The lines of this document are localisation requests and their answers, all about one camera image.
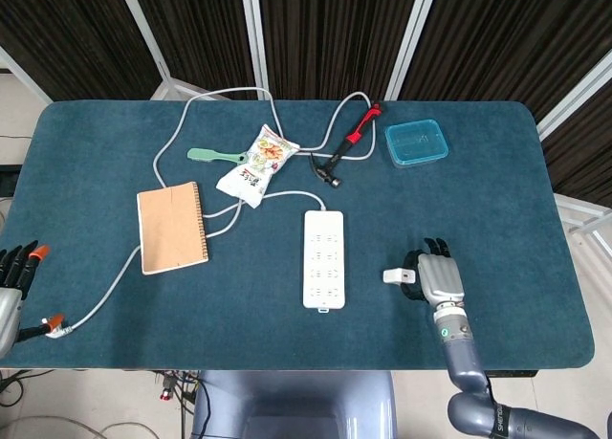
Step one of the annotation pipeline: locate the brown spiral notebook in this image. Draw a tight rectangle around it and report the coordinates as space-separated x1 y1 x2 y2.
136 181 210 276

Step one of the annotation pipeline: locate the white power strip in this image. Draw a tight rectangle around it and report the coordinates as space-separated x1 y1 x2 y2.
302 209 345 313

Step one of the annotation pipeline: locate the green brush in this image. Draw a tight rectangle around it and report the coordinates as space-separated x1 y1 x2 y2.
186 147 248 165

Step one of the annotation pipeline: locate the white floor cable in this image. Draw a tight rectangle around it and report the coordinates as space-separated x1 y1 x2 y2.
0 413 162 439

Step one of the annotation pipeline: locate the white snack bag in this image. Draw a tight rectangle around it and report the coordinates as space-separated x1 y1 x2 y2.
215 123 301 209

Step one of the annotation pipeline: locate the grey power strip cable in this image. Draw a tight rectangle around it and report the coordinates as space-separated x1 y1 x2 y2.
42 86 377 340

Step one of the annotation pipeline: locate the teal table cloth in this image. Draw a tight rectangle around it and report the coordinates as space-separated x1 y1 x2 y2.
0 99 596 371

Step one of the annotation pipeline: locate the white metal frame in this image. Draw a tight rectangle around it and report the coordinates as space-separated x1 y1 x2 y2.
554 192 612 268

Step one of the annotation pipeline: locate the blue plastic container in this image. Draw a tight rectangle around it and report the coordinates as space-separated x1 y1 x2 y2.
384 119 450 168

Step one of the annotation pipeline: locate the dark slatted partition panel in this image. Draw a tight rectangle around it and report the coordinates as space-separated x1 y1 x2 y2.
0 0 162 101
539 89 612 209
257 0 422 100
399 0 612 124
129 0 257 100

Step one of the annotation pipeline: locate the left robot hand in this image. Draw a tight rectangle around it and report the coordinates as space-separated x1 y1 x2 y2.
0 240 66 359

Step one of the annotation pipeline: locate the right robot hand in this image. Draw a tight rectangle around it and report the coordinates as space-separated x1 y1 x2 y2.
399 236 467 309

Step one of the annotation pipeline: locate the red black claw hammer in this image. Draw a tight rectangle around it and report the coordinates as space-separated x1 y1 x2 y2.
309 101 384 189

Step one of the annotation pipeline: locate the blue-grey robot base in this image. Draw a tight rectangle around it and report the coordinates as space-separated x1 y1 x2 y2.
190 369 398 439

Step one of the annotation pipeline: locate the white partition post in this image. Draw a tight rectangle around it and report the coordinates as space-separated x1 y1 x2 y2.
535 49 612 142
240 0 270 100
384 0 441 100
0 45 53 104
114 0 173 100

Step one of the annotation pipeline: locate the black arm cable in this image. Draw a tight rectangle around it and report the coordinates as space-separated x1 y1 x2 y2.
484 371 499 407

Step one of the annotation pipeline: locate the black floor cable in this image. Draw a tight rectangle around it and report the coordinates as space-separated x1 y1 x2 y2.
0 369 55 407

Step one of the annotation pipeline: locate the white charger adapter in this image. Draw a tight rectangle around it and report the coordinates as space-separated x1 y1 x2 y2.
382 267 417 285

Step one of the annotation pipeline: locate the cable bundle with red connector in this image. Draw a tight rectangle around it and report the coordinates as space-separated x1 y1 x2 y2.
151 369 212 439

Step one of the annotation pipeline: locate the black box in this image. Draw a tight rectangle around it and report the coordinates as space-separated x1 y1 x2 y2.
0 164 23 194

